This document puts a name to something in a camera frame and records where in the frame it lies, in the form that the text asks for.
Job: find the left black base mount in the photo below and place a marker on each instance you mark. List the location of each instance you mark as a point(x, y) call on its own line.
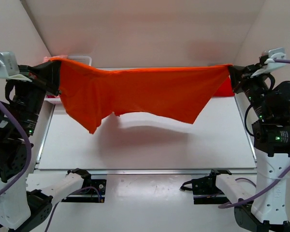
point(92, 190)

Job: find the pink t shirt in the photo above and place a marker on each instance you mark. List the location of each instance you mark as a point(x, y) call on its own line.
point(46, 59)

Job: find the magenta t shirt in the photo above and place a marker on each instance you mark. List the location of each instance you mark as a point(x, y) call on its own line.
point(52, 97)

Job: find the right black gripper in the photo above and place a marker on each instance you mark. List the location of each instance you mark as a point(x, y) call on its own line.
point(239, 75)

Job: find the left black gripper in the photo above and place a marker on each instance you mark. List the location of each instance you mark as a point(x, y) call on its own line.
point(52, 68)

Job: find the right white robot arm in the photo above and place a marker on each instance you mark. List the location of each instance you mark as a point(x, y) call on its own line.
point(266, 210)

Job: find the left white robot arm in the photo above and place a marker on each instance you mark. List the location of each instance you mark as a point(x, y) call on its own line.
point(22, 210)

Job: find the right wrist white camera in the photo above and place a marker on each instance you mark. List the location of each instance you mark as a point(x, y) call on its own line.
point(270, 64)

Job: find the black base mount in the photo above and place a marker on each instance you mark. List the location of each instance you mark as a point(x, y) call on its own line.
point(204, 189)
point(92, 190)

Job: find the wrist white camera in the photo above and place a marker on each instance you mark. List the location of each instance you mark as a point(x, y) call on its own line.
point(9, 69)
point(270, 64)

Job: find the folded red t shirt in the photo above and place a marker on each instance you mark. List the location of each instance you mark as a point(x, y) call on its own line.
point(225, 90)

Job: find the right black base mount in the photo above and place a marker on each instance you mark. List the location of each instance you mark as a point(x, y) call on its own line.
point(204, 189)

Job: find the white plastic basket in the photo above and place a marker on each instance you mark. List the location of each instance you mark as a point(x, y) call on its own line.
point(74, 72)

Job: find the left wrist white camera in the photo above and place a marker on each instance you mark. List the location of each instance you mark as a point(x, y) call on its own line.
point(9, 69)

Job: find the orange t shirt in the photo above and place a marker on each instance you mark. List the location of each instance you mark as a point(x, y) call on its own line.
point(176, 93)

